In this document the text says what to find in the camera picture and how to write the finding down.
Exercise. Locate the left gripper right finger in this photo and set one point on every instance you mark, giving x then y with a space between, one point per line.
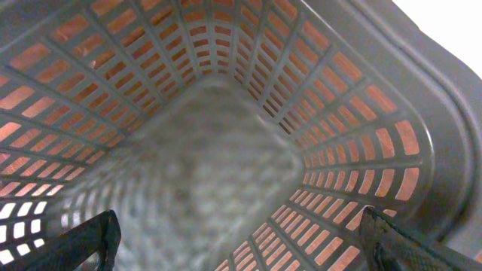
389 246

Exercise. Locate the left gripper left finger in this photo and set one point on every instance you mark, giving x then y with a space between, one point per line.
100 235

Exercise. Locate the grey plastic mesh basket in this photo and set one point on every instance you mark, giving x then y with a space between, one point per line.
234 135

